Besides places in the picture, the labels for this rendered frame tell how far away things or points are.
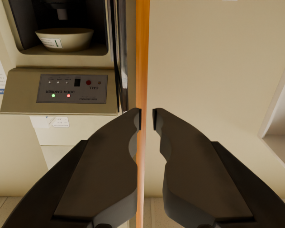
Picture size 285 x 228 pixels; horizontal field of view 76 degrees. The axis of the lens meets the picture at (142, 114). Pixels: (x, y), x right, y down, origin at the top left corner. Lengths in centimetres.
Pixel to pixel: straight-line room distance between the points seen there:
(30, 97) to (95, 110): 19
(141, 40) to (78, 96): 23
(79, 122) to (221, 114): 86
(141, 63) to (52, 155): 53
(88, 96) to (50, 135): 28
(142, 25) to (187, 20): 56
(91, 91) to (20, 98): 20
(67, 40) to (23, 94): 19
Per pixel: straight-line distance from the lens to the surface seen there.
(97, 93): 53
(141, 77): 48
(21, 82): 63
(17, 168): 170
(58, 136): 75
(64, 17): 68
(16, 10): 68
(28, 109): 59
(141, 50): 46
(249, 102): 127
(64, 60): 60
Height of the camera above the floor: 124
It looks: 31 degrees up
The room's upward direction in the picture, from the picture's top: 179 degrees counter-clockwise
